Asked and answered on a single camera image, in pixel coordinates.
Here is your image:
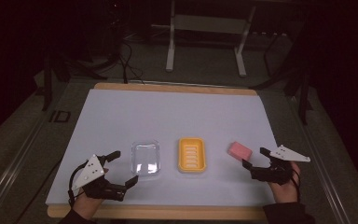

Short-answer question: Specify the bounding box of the clear plastic soap dish lid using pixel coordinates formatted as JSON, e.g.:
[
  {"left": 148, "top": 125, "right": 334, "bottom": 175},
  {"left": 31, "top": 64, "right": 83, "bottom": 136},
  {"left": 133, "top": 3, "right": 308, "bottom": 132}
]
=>
[{"left": 131, "top": 139, "right": 162, "bottom": 177}]

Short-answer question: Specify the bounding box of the wooden table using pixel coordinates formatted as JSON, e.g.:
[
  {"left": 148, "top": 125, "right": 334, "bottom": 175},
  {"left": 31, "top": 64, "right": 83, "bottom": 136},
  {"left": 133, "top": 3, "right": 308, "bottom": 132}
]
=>
[{"left": 46, "top": 82, "right": 269, "bottom": 222}]

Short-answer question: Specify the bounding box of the black floor bracket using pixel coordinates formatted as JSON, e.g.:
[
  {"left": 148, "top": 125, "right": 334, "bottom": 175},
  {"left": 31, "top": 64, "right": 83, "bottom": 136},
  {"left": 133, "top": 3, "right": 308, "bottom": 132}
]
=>
[{"left": 48, "top": 109, "right": 72, "bottom": 123}]

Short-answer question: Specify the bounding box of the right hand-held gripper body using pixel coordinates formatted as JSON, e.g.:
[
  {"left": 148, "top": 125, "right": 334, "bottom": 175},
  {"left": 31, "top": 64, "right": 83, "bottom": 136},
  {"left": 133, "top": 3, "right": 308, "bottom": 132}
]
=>
[{"left": 251, "top": 144, "right": 311, "bottom": 186}]

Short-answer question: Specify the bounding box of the person's right sleeve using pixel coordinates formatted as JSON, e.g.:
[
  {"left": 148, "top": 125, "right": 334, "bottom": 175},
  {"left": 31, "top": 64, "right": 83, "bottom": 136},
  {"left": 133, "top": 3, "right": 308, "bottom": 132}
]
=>
[{"left": 262, "top": 201, "right": 316, "bottom": 224}]

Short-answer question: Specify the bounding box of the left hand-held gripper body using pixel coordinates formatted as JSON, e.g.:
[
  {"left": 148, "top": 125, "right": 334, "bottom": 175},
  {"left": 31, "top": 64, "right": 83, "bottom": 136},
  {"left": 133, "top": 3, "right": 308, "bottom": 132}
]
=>
[{"left": 71, "top": 154, "right": 129, "bottom": 203}]

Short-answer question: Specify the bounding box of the person's right hand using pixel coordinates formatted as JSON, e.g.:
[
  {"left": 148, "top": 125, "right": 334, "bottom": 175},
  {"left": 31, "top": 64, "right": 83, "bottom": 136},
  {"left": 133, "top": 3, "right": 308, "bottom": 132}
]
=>
[{"left": 268, "top": 161, "right": 302, "bottom": 204}]

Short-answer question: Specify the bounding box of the yellow soap dish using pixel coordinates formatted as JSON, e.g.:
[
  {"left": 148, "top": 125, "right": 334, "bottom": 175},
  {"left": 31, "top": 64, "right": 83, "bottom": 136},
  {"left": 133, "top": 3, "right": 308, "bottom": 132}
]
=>
[{"left": 177, "top": 136, "right": 208, "bottom": 174}]

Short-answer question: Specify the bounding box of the pink soap bar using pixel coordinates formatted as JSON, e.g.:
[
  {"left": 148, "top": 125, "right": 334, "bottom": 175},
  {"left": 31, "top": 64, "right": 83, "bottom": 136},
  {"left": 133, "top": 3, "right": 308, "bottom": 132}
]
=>
[{"left": 227, "top": 141, "right": 254, "bottom": 162}]

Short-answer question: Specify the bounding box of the white metal stand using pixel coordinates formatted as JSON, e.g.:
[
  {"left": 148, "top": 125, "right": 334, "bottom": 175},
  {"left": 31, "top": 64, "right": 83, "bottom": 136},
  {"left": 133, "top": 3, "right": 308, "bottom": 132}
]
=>
[{"left": 165, "top": 0, "right": 257, "bottom": 78}]

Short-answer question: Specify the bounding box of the black tripod stand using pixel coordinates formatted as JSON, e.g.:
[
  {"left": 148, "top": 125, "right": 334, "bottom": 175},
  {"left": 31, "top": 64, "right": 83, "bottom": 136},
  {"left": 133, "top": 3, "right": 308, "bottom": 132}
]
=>
[{"left": 250, "top": 31, "right": 313, "bottom": 126}]

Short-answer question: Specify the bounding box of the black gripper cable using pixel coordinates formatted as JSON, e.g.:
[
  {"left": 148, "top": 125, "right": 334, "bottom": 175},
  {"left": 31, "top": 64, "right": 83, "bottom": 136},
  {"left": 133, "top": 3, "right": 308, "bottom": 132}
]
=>
[
  {"left": 67, "top": 160, "right": 90, "bottom": 209},
  {"left": 289, "top": 167, "right": 302, "bottom": 203}
]

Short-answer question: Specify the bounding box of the person's left sleeve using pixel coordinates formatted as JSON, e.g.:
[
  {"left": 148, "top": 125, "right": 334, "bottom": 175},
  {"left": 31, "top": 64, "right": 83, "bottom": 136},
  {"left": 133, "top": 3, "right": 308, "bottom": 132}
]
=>
[{"left": 57, "top": 208, "right": 98, "bottom": 224}]

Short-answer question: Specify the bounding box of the light blue table mat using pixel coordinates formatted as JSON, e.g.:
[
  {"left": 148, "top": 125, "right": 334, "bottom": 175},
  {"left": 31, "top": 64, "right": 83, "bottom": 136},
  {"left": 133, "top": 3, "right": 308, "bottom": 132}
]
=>
[{"left": 45, "top": 88, "right": 281, "bottom": 207}]

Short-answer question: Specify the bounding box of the person's sleeve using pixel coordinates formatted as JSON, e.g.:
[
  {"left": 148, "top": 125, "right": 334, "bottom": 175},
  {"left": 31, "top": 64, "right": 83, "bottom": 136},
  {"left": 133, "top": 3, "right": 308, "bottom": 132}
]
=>
[
  {"left": 57, "top": 208, "right": 98, "bottom": 224},
  {"left": 262, "top": 201, "right": 316, "bottom": 224}
]

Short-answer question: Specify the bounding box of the person's left hand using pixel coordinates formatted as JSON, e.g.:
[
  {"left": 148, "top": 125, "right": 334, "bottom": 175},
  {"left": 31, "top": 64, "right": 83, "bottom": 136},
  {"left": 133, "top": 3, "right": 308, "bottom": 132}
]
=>
[{"left": 72, "top": 167, "right": 110, "bottom": 221}]

